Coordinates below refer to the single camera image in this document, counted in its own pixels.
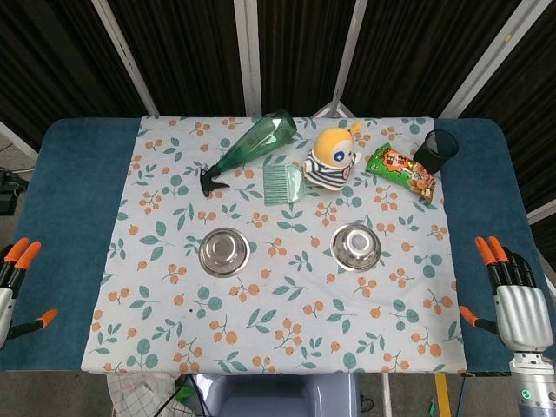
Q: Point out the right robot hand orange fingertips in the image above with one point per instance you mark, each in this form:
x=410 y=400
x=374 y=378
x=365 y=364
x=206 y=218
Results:
x=521 y=313

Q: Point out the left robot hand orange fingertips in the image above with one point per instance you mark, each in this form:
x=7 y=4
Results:
x=5 y=299

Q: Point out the steel bowl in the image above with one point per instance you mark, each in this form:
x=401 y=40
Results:
x=224 y=252
x=357 y=246

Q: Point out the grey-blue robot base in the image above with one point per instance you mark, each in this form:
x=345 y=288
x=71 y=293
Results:
x=278 y=397

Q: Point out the floral tablecloth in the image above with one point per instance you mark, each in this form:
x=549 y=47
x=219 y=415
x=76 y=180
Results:
x=278 y=304

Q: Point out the black floor device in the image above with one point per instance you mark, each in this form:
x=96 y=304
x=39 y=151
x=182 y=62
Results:
x=8 y=193

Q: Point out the blue table cover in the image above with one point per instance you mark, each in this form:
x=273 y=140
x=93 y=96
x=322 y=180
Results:
x=74 y=217

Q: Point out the white table leg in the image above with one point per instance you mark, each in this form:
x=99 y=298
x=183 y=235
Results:
x=386 y=395

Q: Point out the white checked cloth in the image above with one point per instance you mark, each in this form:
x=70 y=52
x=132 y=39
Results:
x=139 y=395

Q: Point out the black mesh cup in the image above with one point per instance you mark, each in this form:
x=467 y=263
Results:
x=436 y=152

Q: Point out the green snack bag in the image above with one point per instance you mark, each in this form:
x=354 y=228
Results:
x=399 y=171

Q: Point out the green clip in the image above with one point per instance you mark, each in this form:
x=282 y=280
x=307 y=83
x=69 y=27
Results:
x=184 y=393

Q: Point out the yellow plush toy striped shirt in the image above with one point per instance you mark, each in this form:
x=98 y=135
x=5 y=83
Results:
x=332 y=152

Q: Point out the green plastic comb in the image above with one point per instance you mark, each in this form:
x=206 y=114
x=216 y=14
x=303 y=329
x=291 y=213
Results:
x=281 y=184

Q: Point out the green spray bottle black trigger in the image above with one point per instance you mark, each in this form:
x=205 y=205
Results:
x=256 y=141

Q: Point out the white partition post with foot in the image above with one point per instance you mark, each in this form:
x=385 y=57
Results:
x=345 y=56

